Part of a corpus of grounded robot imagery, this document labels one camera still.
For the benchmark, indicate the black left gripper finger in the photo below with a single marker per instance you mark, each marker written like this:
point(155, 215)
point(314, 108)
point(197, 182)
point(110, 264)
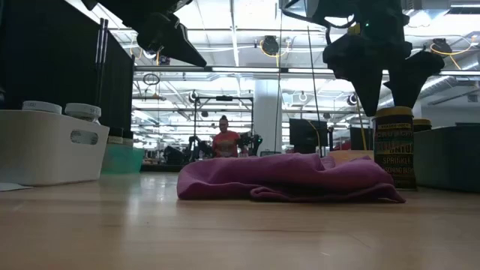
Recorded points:
point(180, 47)

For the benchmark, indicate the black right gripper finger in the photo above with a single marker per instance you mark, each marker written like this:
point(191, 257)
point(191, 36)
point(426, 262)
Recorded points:
point(362, 78)
point(412, 78)

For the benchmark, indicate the yellow-lidded dark spice jar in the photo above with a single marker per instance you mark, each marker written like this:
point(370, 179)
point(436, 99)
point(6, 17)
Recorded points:
point(393, 157)
point(422, 124)

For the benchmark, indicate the white-lidded glass spice jar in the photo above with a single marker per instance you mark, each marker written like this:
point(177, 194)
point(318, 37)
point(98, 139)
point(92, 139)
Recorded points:
point(41, 107)
point(82, 111)

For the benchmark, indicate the yellow tape tag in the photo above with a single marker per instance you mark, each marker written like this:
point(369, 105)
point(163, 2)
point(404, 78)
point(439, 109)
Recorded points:
point(353, 30)

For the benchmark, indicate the orange plastic bin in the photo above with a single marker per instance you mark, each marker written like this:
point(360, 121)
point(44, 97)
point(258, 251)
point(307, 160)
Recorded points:
point(348, 155)

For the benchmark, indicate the black monitor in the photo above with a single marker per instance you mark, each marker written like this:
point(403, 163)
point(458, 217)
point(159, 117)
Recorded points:
point(305, 133)

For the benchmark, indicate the blue plastic bin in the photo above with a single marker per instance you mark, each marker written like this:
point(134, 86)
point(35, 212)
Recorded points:
point(446, 161)

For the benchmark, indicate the white building pillar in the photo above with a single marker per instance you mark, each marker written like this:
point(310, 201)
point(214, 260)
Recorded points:
point(267, 120)

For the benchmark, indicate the black curtain partition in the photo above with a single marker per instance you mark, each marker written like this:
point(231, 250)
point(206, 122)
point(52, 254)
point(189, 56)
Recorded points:
point(48, 56)

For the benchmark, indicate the person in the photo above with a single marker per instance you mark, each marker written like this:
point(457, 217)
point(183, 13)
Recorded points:
point(225, 144)

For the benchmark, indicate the purple cloth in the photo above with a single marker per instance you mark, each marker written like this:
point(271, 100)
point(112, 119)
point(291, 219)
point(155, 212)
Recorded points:
point(285, 176)

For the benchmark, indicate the mint green plastic bin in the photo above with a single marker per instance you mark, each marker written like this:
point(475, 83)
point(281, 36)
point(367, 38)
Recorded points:
point(123, 159)

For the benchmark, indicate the white plastic bin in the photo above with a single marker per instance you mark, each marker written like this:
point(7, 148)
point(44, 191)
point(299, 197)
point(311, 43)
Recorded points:
point(45, 153)

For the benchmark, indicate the black metal frame stand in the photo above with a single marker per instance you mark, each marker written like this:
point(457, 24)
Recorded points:
point(224, 98)

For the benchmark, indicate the black aluminium table frame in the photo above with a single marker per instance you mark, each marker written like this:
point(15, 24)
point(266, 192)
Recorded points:
point(161, 168)

